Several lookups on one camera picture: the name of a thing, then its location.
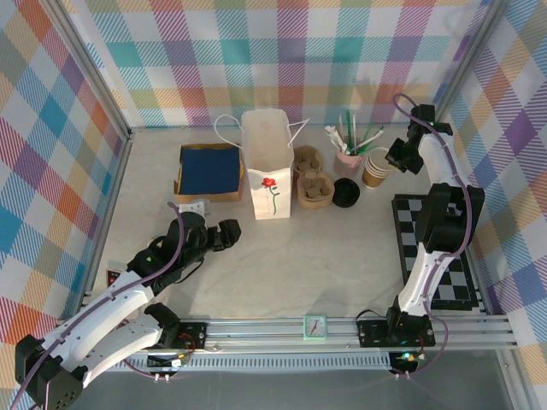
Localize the blue tray wooden frame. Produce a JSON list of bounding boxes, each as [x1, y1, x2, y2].
[[173, 143, 247, 205]]

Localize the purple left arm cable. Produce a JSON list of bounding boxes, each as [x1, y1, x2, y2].
[[8, 202, 187, 410]]

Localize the black white chessboard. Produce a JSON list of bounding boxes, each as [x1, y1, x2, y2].
[[391, 194, 486, 312]]

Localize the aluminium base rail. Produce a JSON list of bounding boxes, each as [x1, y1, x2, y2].
[[55, 315, 521, 354]]

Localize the aluminium frame post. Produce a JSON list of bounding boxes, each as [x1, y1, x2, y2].
[[44, 0, 133, 138], [425, 0, 505, 136]]

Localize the white flower print paper bag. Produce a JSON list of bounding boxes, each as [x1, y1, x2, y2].
[[215, 108, 311, 221]]

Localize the stack of pulp cup carriers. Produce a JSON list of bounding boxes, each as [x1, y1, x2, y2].
[[292, 145, 334, 210]]

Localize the pink metal bucket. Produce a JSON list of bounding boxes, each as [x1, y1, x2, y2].
[[334, 149, 363, 179]]

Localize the small teal square clock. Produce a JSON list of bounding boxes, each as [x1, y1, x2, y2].
[[303, 315, 328, 342]]

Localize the red white control box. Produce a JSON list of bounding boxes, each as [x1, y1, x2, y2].
[[105, 266, 129, 298]]

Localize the blue napkin stack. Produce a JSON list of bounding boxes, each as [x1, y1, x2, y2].
[[179, 147, 241, 194]]

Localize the small controller board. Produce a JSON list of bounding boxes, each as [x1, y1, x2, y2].
[[391, 350, 428, 369], [147, 352, 192, 371]]

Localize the stack of black cup lids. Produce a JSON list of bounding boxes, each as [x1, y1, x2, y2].
[[332, 178, 362, 209]]

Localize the white slotted cable duct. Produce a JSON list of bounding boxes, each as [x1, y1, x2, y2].
[[127, 354, 397, 373]]

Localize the stack of brown paper cups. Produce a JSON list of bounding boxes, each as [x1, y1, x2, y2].
[[362, 147, 398, 190]]

